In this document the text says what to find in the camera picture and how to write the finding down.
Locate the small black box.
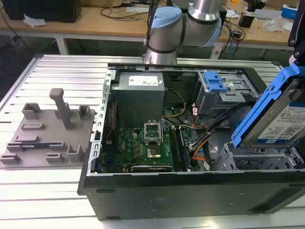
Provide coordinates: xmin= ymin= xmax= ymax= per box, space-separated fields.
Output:
xmin=238 ymin=12 xmax=255 ymax=27

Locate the blue plastic cage latch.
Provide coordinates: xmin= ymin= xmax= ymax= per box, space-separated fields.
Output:
xmin=203 ymin=71 xmax=230 ymax=93

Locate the orange yellow wire bundle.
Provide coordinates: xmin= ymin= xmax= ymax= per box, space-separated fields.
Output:
xmin=190 ymin=132 xmax=212 ymax=161

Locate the grey parts rack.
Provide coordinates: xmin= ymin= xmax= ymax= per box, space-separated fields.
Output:
xmin=0 ymin=87 xmax=99 ymax=169

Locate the flat grey box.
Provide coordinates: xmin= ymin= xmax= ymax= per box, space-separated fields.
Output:
xmin=254 ymin=9 xmax=283 ymax=20

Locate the hard disk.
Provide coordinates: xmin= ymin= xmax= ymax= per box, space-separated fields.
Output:
xmin=231 ymin=62 xmax=305 ymax=150

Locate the black RAM slot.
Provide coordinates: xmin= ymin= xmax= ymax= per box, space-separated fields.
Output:
xmin=169 ymin=127 xmax=179 ymax=172
xmin=180 ymin=127 xmax=191 ymax=171
xmin=173 ymin=127 xmax=183 ymax=172
xmin=177 ymin=127 xmax=188 ymax=172

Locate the large black box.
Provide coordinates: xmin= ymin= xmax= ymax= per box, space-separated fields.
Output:
xmin=1 ymin=0 xmax=82 ymax=24

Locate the black expansion card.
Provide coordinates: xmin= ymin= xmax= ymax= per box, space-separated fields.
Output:
xmin=131 ymin=165 xmax=173 ymax=173

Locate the yellow black power cable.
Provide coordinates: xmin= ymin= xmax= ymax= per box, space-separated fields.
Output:
xmin=161 ymin=87 xmax=187 ymax=119

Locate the black PC case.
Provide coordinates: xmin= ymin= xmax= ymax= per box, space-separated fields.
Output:
xmin=77 ymin=62 xmax=305 ymax=221

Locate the clear plastic bag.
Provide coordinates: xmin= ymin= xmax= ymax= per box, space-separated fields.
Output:
xmin=264 ymin=18 xmax=288 ymax=32

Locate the wooden desk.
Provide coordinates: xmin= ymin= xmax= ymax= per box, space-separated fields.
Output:
xmin=0 ymin=0 xmax=305 ymax=51

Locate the blue cardboard box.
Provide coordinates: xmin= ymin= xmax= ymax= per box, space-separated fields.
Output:
xmin=282 ymin=4 xmax=298 ymax=19

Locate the crumpled white plastic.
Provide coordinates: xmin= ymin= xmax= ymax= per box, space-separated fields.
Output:
xmin=23 ymin=13 xmax=47 ymax=27

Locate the green motherboard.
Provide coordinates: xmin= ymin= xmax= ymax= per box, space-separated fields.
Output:
xmin=102 ymin=126 xmax=198 ymax=174

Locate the metal disk bay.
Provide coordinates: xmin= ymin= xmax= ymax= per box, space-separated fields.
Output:
xmin=218 ymin=142 xmax=305 ymax=172

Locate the metal socket cover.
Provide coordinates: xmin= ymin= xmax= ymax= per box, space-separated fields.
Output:
xmin=143 ymin=121 xmax=162 ymax=146

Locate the grey power supply unit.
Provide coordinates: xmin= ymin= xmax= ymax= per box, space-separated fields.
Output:
xmin=111 ymin=71 xmax=165 ymax=129

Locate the white power strip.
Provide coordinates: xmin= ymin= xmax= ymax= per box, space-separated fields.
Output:
xmin=211 ymin=46 xmax=222 ymax=60

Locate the CPU socket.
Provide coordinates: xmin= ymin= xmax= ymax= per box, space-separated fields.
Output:
xmin=145 ymin=146 xmax=163 ymax=160

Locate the black wire bundle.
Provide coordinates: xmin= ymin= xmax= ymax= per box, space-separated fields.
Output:
xmin=189 ymin=101 xmax=248 ymax=150

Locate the grey metal drive cage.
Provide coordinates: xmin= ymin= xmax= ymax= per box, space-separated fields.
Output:
xmin=195 ymin=70 xmax=260 ymax=118

